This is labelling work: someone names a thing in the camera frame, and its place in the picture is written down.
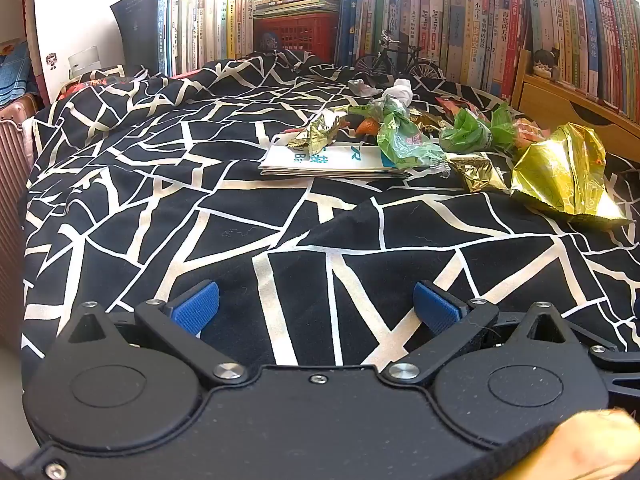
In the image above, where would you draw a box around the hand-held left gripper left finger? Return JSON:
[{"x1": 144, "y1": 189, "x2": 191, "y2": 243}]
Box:
[{"x1": 55, "y1": 280, "x2": 248, "y2": 388}]

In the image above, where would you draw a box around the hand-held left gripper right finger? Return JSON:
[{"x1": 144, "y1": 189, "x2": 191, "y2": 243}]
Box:
[{"x1": 382, "y1": 280, "x2": 592, "y2": 387}]

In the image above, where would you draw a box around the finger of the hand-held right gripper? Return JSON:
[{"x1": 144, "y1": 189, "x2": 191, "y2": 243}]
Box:
[{"x1": 589, "y1": 344, "x2": 640, "y2": 402}]

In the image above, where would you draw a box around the gold foil wrapper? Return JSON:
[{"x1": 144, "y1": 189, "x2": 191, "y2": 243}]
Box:
[{"x1": 446, "y1": 152, "x2": 511, "y2": 193}]

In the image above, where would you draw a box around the large green printed wrapper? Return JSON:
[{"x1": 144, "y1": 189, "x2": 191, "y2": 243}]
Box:
[{"x1": 347, "y1": 95, "x2": 451, "y2": 171}]

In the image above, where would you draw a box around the thin white booklet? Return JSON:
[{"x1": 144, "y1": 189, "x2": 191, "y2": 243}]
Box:
[{"x1": 258, "y1": 135, "x2": 411, "y2": 179}]

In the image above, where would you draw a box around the green white twisted wrapper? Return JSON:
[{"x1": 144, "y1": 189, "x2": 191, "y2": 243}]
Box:
[{"x1": 439, "y1": 102, "x2": 518, "y2": 153}]

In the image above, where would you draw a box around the large gold foil bag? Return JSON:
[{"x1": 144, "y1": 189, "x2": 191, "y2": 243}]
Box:
[{"x1": 510, "y1": 122, "x2": 631, "y2": 228}]

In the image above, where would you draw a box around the gold snack wrapper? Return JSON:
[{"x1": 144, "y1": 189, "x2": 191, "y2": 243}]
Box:
[{"x1": 407, "y1": 109, "x2": 453, "y2": 133}]

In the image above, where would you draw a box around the pink-edged macaron snack packet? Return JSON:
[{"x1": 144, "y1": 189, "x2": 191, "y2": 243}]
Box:
[{"x1": 512, "y1": 117, "x2": 551, "y2": 150}]

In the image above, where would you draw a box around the orange macaron snack packet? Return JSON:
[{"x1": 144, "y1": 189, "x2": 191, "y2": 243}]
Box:
[{"x1": 435, "y1": 96, "x2": 488, "y2": 121}]

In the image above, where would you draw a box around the small gold wrapper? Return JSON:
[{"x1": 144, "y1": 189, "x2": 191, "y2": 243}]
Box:
[{"x1": 286, "y1": 110, "x2": 351, "y2": 157}]

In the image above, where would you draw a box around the white candy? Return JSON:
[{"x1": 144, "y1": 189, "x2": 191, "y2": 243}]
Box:
[{"x1": 382, "y1": 78, "x2": 413, "y2": 111}]

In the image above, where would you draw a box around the clear crinkled wrapper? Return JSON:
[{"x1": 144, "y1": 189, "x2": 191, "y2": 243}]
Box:
[{"x1": 348, "y1": 79, "x2": 383, "y2": 97}]

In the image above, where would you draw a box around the row of thin pale books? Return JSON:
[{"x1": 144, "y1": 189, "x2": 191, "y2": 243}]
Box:
[{"x1": 157, "y1": 0, "x2": 256, "y2": 78}]

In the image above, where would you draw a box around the row of tall paperback books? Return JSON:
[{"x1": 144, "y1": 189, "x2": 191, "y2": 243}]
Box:
[{"x1": 337, "y1": 0, "x2": 531, "y2": 103}]

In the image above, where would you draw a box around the row of colourful-spined books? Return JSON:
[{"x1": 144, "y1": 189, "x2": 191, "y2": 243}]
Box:
[{"x1": 525, "y1": 0, "x2": 640, "y2": 118}]

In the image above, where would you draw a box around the person's right hand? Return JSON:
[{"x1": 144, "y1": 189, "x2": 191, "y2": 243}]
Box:
[{"x1": 515, "y1": 409, "x2": 640, "y2": 480}]

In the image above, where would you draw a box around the black white patterned blanket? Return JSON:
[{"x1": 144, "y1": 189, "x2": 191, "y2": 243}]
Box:
[{"x1": 20, "y1": 52, "x2": 640, "y2": 391}]

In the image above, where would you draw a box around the pink ribbed suitcase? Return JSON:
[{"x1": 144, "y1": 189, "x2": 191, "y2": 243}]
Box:
[{"x1": 0, "y1": 92, "x2": 51, "y2": 356}]

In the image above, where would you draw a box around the wooden drawer unit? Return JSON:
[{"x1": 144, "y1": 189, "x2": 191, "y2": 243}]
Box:
[{"x1": 510, "y1": 50, "x2": 640, "y2": 148}]

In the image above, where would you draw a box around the black model bicycle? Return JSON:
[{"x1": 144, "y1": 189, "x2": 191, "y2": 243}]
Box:
[{"x1": 354, "y1": 30, "x2": 446, "y2": 81}]

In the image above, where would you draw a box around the small cartoon figurine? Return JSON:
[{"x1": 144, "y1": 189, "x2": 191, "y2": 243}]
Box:
[{"x1": 532, "y1": 47, "x2": 562, "y2": 82}]

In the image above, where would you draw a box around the large dark blue book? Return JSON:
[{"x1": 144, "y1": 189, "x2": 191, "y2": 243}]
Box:
[{"x1": 110, "y1": 0, "x2": 166, "y2": 76}]

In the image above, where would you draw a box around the red plastic crate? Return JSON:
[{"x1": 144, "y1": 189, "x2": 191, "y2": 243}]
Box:
[{"x1": 252, "y1": 12, "x2": 341, "y2": 63}]

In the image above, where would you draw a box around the folded blue towel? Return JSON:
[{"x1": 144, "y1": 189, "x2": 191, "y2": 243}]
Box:
[{"x1": 0, "y1": 40, "x2": 36, "y2": 106}]

